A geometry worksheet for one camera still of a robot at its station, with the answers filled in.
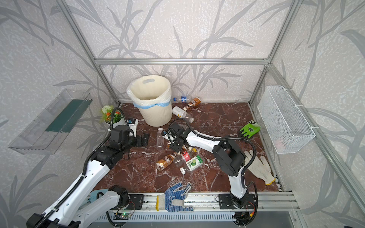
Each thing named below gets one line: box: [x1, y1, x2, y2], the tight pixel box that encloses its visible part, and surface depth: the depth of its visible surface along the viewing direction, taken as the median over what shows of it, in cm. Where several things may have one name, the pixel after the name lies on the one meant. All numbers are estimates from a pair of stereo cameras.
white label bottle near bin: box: [172, 105, 195, 124], surface depth 110 cm
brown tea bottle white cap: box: [155, 151, 181, 172], surface depth 85 cm
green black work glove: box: [240, 119, 261, 139], surface depth 104 cm
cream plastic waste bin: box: [131, 74, 173, 127], surface depth 101 cm
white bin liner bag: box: [126, 74, 173, 109], surface depth 96 cm
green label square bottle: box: [179, 154, 206, 175], surface depth 86 cm
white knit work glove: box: [244, 150, 276, 186], surface depth 84 cm
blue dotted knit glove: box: [155, 182, 194, 213], surface depth 75 cm
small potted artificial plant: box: [101, 104, 126, 128], surface depth 96 cm
